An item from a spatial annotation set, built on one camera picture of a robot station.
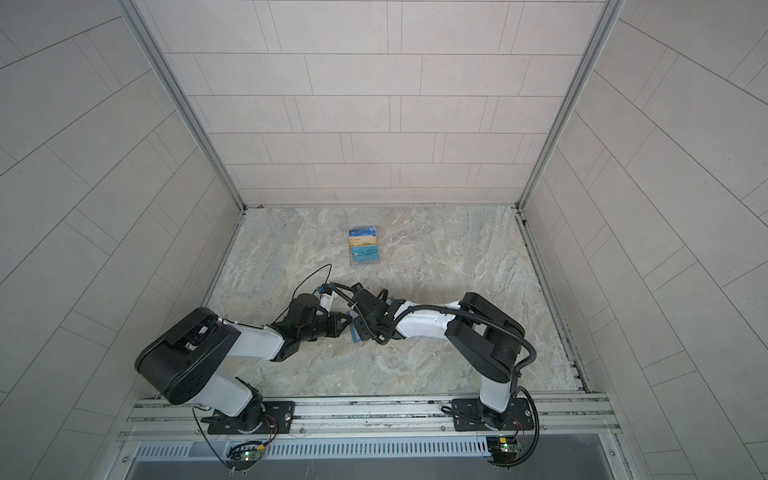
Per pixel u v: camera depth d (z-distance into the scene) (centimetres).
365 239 101
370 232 102
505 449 68
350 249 99
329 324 79
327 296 81
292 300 69
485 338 47
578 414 72
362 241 100
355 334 83
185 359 45
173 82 83
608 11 71
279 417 70
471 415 71
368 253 99
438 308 52
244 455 65
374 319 66
